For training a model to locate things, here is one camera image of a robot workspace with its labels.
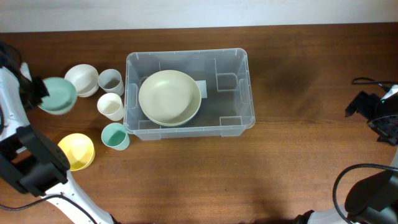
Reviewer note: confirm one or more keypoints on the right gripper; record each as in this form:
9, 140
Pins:
389, 134

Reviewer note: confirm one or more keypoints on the mint green small bowl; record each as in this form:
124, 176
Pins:
62, 96

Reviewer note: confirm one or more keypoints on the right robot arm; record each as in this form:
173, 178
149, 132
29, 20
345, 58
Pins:
373, 199

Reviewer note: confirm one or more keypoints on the beige bowl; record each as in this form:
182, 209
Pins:
171, 118
169, 90

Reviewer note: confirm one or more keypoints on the mint green cup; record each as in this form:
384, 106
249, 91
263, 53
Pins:
115, 136

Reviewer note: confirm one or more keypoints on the clear plastic storage bin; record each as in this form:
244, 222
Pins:
228, 109

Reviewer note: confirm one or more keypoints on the white small bowl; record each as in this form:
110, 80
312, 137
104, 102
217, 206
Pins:
84, 77

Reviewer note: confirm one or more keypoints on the yellow small bowl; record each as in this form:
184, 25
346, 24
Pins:
79, 150

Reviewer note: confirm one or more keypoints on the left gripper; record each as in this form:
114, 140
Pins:
38, 89

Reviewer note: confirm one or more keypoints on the grey cup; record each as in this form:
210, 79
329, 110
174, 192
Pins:
110, 81

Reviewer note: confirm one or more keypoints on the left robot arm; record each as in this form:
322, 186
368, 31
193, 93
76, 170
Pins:
31, 163

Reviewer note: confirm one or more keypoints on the cream cup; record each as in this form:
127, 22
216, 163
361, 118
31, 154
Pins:
111, 106

